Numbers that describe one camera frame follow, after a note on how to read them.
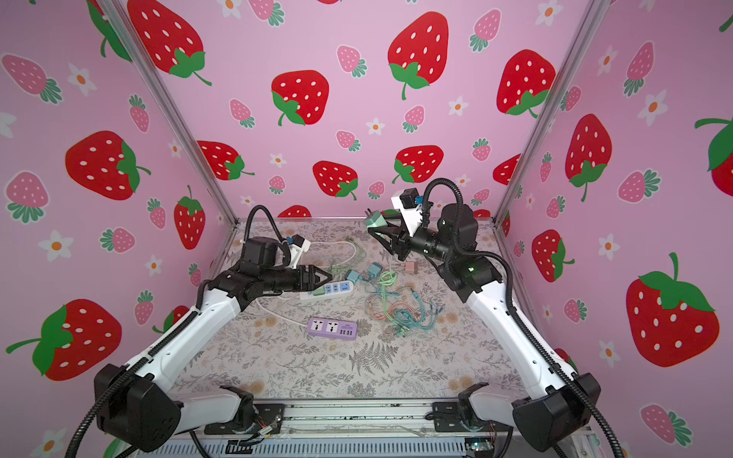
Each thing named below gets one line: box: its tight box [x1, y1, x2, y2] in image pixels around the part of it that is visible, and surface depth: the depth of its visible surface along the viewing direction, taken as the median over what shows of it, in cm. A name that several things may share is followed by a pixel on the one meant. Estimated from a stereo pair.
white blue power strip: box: [299, 280, 355, 301], surface depth 99 cm
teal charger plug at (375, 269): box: [367, 261, 384, 278], surface depth 106 cm
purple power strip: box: [306, 316, 358, 341], surface depth 90 cm
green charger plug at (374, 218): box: [364, 208, 388, 228], surface depth 62 cm
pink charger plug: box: [405, 261, 419, 274], surface depth 106 cm
